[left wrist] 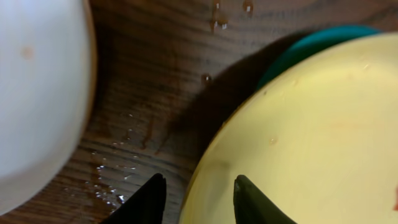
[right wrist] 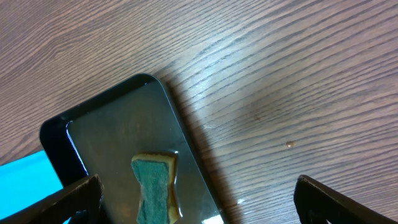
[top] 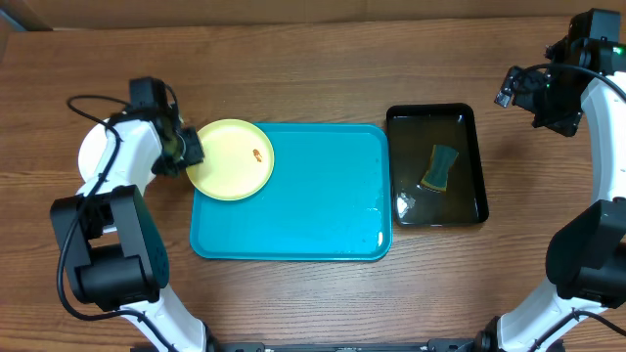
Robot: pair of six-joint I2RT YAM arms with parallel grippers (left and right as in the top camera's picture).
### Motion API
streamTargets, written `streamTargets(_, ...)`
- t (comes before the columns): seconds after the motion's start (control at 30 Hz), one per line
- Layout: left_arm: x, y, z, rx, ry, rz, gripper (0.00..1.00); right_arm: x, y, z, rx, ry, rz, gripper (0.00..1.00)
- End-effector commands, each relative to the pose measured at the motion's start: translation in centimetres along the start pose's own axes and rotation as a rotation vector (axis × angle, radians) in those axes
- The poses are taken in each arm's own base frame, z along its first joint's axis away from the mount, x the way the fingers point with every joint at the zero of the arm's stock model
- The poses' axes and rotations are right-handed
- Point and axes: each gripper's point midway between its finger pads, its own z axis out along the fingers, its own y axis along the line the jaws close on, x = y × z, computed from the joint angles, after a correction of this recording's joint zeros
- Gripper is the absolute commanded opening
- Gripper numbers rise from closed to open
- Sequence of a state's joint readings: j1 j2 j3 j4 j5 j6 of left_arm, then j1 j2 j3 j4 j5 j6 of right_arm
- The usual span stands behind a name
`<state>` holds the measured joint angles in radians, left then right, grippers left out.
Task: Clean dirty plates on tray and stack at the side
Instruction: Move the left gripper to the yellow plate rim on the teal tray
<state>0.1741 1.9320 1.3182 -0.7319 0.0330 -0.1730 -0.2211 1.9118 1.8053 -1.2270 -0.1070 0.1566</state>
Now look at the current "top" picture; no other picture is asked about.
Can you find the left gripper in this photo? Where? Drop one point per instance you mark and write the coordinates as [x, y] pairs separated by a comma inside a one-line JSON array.
[[196, 153]]

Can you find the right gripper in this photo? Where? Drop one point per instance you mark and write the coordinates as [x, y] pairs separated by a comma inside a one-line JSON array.
[[524, 88]]

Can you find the yellow-green plate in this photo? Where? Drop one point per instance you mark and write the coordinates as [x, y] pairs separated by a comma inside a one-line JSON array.
[[238, 160]]

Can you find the white plate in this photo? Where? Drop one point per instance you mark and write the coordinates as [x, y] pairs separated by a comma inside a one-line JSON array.
[[90, 151]]

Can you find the green yellow sponge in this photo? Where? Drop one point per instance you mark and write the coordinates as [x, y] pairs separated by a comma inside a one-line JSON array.
[[441, 161]]

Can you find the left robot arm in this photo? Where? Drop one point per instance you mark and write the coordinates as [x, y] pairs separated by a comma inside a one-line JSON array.
[[113, 262]]

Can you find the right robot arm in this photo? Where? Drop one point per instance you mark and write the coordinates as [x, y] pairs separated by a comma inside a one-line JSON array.
[[583, 78]]

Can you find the black water tray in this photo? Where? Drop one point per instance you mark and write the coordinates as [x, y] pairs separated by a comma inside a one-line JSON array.
[[412, 131]]

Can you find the teal plastic tray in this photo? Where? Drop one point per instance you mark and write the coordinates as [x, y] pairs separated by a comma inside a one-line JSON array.
[[328, 199]]

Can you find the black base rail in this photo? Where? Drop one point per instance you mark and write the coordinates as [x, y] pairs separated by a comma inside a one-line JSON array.
[[433, 345]]

